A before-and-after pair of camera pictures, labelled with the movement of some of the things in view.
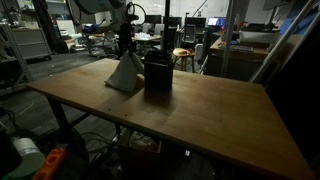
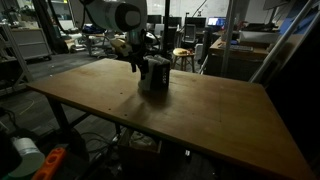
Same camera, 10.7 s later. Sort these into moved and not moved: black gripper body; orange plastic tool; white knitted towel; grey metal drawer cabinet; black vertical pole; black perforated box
Moved: black gripper body; white knitted towel
Not moved: orange plastic tool; black perforated box; black vertical pole; grey metal drawer cabinet
